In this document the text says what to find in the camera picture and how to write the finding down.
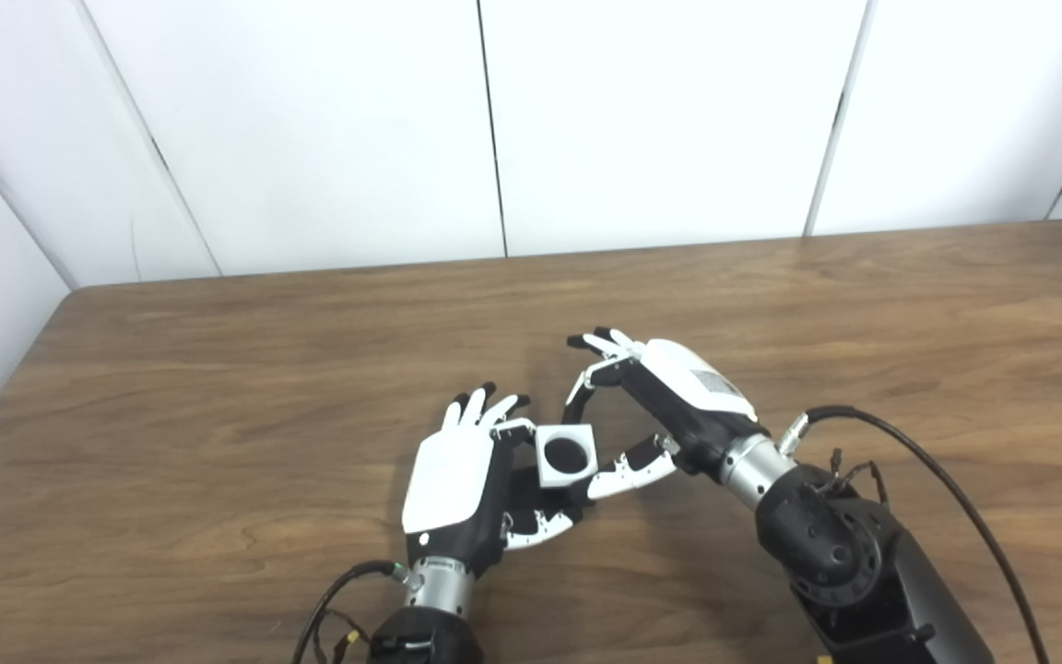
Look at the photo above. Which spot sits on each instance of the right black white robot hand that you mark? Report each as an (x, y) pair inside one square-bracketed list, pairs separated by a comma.
[(692, 387)]

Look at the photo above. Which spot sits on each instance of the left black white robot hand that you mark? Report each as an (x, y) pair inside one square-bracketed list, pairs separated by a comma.
[(448, 480)]

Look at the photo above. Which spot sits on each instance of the white square piece with hole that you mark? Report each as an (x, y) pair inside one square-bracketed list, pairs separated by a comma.
[(549, 475)]

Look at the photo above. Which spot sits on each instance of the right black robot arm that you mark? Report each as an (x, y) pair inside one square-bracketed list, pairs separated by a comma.
[(844, 563)]

